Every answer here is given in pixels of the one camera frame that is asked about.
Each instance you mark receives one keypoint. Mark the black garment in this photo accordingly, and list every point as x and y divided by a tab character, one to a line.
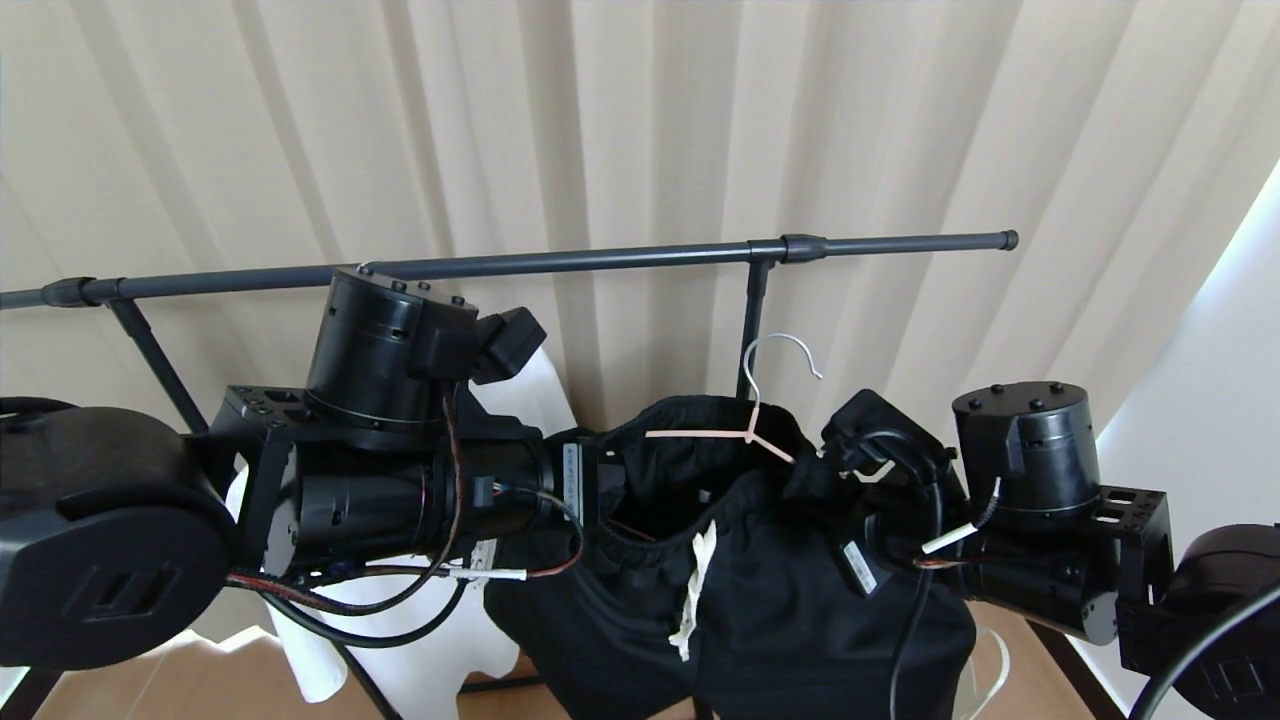
780	600

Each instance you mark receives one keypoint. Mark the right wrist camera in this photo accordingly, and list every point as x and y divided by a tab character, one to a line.
870	425

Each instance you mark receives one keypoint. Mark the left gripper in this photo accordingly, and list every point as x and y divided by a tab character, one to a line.
520	490

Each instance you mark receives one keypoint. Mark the beige curtain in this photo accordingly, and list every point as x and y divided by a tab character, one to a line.
700	120

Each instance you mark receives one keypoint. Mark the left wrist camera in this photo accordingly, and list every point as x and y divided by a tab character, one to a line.
505	345

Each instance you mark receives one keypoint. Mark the black clothes rack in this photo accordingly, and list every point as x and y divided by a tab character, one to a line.
600	258

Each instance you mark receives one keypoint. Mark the white garment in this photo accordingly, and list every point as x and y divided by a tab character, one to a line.
420	650

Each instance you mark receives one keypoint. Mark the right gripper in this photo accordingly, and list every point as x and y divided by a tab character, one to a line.
900	540

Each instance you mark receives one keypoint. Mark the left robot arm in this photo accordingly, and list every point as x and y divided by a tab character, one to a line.
130	540

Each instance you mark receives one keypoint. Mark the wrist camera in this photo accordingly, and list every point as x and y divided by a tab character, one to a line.
505	345
870	425

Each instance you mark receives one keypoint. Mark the white laundry basket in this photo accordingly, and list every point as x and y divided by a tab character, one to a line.
990	670

